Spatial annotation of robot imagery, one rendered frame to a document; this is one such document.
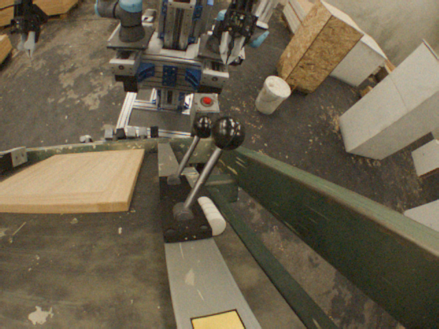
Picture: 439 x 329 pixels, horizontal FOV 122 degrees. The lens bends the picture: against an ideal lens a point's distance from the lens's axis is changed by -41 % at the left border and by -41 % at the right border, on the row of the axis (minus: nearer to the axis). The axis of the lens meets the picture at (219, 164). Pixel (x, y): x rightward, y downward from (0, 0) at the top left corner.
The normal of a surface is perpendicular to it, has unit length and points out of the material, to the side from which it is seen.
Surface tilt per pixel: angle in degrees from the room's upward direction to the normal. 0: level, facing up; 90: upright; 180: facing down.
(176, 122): 0
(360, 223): 90
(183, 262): 55
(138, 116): 0
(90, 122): 0
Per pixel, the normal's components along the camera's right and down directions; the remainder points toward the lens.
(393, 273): -0.96, 0.06
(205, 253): 0.01, -0.97
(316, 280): 0.25, -0.36
